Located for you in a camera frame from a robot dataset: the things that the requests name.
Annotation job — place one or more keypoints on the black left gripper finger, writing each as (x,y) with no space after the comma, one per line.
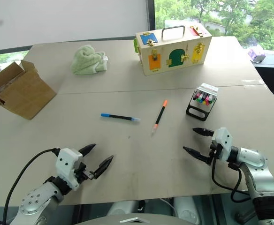
(104,165)
(87,149)

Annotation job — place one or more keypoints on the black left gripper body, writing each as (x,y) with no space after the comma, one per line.
(83,174)

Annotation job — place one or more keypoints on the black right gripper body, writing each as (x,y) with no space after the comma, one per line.
(212,153)

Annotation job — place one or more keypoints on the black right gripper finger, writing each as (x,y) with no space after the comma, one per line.
(195,154)
(202,131)

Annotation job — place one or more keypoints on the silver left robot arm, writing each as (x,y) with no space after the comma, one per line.
(37,204)

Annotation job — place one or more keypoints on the marker holder with markers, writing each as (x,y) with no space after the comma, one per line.
(202,102)

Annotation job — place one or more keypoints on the orange capped marker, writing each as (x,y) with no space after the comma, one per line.
(159,117)

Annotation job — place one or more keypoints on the blue capped marker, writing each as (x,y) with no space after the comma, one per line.
(120,117)

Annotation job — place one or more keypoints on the wooden lock activity box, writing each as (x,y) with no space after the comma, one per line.
(173,52)

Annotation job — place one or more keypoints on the open cardboard box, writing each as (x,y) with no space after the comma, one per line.
(19,90)

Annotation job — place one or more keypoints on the white rounded robot leg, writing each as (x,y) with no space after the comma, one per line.
(124,208)
(186,208)

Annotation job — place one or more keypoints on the grey robot torso top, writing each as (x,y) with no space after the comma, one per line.
(132,220)

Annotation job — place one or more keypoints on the green folded towel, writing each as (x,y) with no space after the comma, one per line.
(88,60)

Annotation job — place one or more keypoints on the purple tissue pack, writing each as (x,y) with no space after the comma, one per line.
(256,54)

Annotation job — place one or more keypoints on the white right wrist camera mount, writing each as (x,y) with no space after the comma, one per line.
(222,144)

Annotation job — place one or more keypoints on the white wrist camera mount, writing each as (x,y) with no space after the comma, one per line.
(222,144)
(66,165)

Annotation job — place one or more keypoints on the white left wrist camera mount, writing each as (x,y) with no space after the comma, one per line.
(66,165)

